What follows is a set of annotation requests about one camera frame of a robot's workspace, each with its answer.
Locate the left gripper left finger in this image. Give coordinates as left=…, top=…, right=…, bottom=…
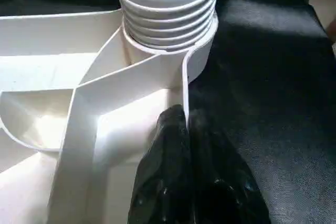
left=128, top=104, right=194, bottom=224

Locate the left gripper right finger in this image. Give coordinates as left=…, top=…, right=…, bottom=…
left=188, top=110, right=272, bottom=224

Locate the white plastic table top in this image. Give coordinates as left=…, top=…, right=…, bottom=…
left=0, top=8, right=219, bottom=224

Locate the white plastic table leg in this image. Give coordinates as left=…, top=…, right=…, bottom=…
left=115, top=0, right=222, bottom=52

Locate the black work mat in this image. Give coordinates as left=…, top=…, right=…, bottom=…
left=0, top=0, right=336, bottom=224

